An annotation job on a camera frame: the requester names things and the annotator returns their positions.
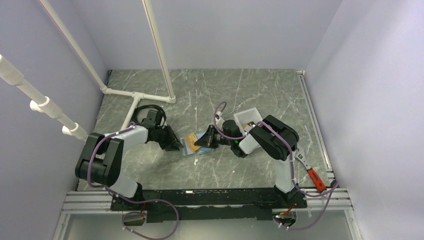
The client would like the aluminium rail right side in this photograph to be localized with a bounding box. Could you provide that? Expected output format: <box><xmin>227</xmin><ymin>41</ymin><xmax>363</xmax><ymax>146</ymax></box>
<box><xmin>296</xmin><ymin>70</ymin><xmax>354</xmax><ymax>212</ymax></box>

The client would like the red handled adjustable wrench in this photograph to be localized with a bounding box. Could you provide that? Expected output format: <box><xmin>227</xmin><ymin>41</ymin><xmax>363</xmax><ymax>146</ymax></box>
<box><xmin>295</xmin><ymin>146</ymin><xmax>327</xmax><ymax>193</ymax></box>

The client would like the gold credit card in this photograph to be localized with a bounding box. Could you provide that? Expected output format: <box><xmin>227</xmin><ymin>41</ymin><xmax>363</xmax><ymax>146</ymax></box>
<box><xmin>184</xmin><ymin>132</ymin><xmax>201</xmax><ymax>153</ymax></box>

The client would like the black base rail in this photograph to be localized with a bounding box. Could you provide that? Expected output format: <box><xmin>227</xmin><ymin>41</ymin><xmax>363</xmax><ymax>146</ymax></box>
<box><xmin>110</xmin><ymin>187</ymin><xmax>308</xmax><ymax>223</ymax></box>

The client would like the clear plastic bin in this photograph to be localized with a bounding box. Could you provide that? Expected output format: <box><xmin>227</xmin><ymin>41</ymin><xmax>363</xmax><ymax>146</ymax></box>
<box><xmin>233</xmin><ymin>107</ymin><xmax>263</xmax><ymax>132</ymax></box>

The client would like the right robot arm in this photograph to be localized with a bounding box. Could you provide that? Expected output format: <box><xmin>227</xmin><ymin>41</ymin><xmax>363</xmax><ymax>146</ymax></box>
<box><xmin>194</xmin><ymin>101</ymin><xmax>300</xmax><ymax>208</ymax></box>

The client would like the coiled black cable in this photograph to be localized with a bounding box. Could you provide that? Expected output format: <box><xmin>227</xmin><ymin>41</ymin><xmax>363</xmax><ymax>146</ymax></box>
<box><xmin>132</xmin><ymin>104</ymin><xmax>167</xmax><ymax>126</ymax></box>

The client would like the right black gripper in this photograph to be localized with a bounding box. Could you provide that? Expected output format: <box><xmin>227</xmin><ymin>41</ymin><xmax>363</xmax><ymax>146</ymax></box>
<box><xmin>193</xmin><ymin>125</ymin><xmax>233</xmax><ymax>150</ymax></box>

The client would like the stack of credit cards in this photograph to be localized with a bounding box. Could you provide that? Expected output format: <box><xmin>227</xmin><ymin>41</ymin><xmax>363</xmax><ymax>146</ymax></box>
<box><xmin>242</xmin><ymin>121</ymin><xmax>256</xmax><ymax>133</ymax></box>

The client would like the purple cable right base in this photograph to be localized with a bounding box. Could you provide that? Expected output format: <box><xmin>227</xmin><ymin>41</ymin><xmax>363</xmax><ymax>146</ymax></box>
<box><xmin>273</xmin><ymin>180</ymin><xmax>340</xmax><ymax>232</ymax></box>

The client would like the white pvc pipe frame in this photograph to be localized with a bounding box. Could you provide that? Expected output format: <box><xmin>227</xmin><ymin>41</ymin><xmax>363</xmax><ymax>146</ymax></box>
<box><xmin>0</xmin><ymin>0</ymin><xmax>177</xmax><ymax>142</ymax></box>

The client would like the purple cable base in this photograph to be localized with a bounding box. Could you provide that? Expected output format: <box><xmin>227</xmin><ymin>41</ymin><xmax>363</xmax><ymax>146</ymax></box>
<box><xmin>273</xmin><ymin>180</ymin><xmax>340</xmax><ymax>232</ymax></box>
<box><xmin>121</xmin><ymin>199</ymin><xmax>182</xmax><ymax>240</ymax></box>

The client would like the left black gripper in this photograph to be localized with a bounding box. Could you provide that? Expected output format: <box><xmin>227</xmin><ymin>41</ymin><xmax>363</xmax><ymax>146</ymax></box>
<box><xmin>152</xmin><ymin>125</ymin><xmax>183</xmax><ymax>152</ymax></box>

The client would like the green card holder wallet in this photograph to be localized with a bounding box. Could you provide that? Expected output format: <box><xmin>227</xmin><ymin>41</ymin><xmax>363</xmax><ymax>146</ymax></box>
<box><xmin>179</xmin><ymin>132</ymin><xmax>213</xmax><ymax>157</ymax></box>

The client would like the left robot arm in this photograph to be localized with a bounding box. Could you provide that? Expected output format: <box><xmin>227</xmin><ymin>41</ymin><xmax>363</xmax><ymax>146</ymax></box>
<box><xmin>74</xmin><ymin>109</ymin><xmax>183</xmax><ymax>210</ymax></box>

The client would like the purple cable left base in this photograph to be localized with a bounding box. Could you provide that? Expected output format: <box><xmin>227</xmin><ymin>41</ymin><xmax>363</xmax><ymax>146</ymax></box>
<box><xmin>121</xmin><ymin>199</ymin><xmax>182</xmax><ymax>240</ymax></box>

